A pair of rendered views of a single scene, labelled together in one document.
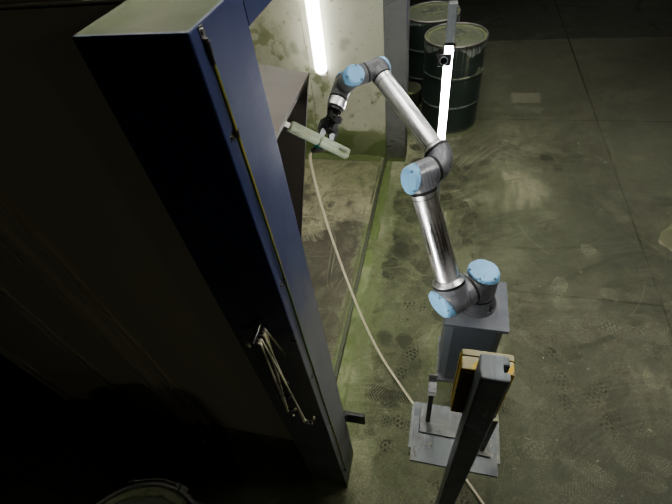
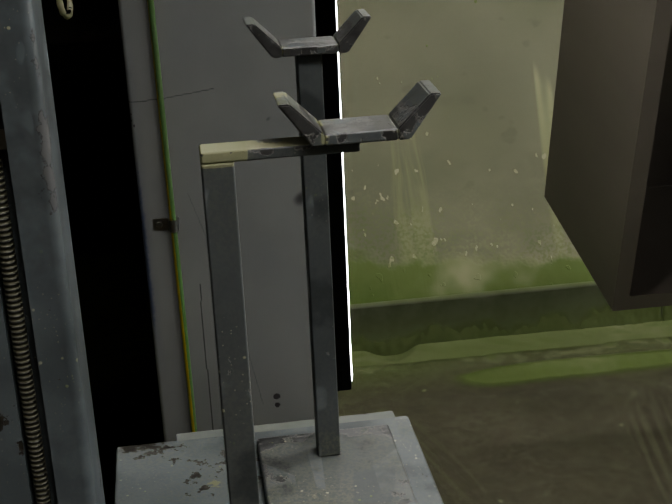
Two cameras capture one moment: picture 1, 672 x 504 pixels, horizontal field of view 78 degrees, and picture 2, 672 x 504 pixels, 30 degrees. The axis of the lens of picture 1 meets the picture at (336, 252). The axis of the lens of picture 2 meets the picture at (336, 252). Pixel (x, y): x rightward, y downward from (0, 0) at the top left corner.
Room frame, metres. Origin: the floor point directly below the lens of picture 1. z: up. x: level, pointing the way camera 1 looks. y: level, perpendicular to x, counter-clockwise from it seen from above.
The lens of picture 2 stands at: (0.24, -0.97, 1.27)
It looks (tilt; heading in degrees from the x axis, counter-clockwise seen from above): 21 degrees down; 64
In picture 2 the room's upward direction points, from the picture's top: 3 degrees counter-clockwise
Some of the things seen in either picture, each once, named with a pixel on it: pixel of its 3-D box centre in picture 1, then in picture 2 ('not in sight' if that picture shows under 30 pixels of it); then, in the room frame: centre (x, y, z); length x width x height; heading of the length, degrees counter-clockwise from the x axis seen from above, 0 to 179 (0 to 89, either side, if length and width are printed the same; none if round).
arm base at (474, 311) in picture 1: (477, 296); not in sight; (1.17, -0.67, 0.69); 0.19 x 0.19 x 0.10
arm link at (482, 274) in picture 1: (480, 280); not in sight; (1.17, -0.66, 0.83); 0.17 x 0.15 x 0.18; 113
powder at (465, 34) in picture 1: (455, 36); not in sight; (3.88, -1.40, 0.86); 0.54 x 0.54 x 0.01
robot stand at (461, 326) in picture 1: (468, 335); not in sight; (1.17, -0.67, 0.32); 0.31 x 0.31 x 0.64; 71
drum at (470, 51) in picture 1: (451, 81); not in sight; (3.88, -1.40, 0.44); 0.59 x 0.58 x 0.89; 175
